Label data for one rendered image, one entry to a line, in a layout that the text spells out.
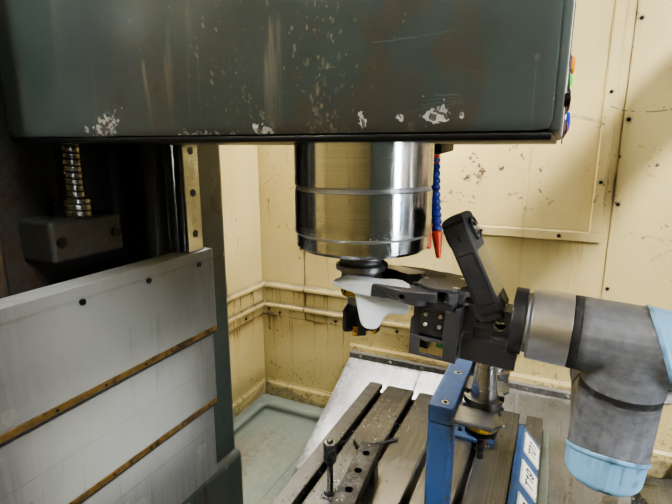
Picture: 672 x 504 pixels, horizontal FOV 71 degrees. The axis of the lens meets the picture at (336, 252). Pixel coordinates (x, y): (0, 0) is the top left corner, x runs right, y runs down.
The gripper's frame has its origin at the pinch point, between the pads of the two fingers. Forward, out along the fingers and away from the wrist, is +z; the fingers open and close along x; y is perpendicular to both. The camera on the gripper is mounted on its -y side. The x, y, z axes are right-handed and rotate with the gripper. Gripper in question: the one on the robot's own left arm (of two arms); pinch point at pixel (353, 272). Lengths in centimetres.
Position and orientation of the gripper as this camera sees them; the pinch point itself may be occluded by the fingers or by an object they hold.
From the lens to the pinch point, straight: 58.1
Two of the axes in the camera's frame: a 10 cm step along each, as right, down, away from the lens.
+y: -0.5, 9.7, 2.4
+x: 4.3, -1.9, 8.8
